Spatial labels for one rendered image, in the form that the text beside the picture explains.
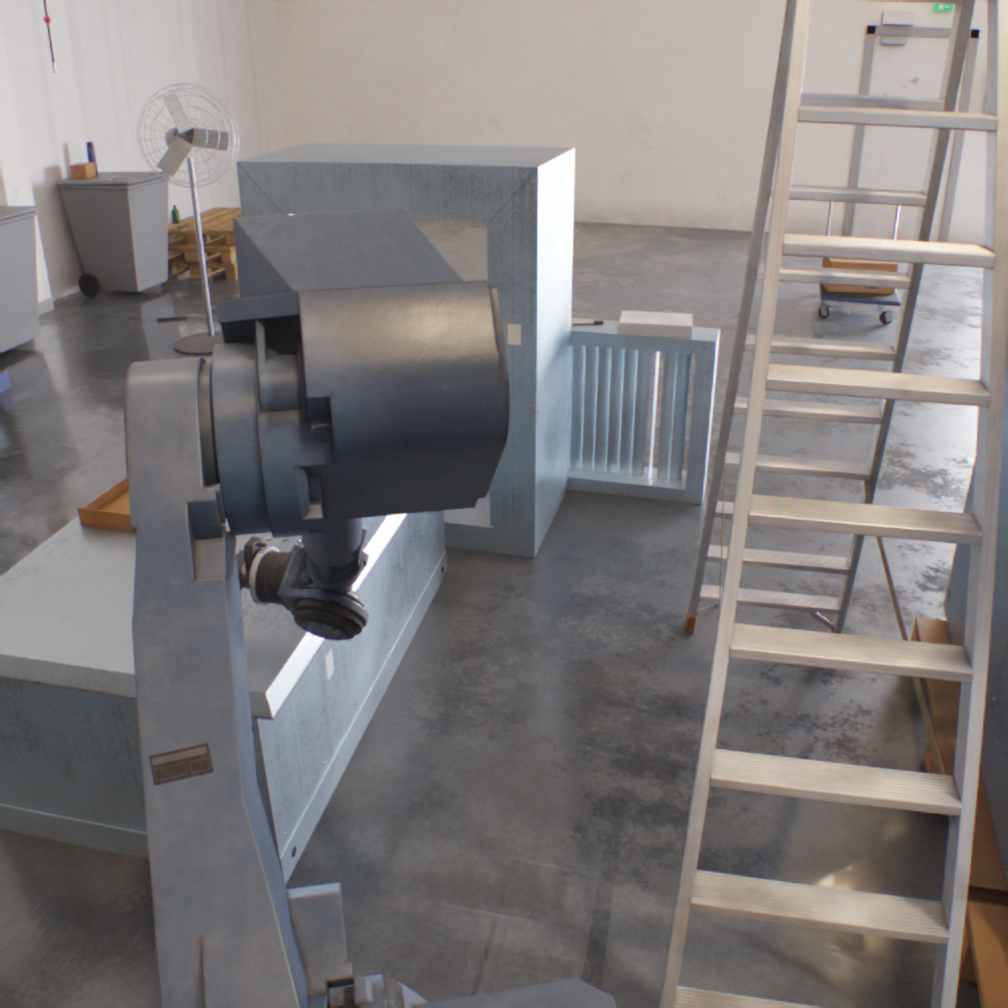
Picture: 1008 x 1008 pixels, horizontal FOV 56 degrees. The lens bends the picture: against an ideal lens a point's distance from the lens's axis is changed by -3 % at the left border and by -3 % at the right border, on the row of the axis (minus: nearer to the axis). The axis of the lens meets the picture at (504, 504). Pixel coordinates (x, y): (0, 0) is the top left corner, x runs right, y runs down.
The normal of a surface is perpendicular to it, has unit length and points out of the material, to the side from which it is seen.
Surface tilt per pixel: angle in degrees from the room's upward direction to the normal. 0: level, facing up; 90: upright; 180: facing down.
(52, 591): 0
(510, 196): 90
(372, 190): 90
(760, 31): 90
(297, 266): 31
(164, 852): 54
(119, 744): 90
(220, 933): 39
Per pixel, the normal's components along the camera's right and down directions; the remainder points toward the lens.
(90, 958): 0.00, -0.90
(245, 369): 0.09, -0.60
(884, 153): -0.26, 0.43
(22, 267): 0.96, 0.21
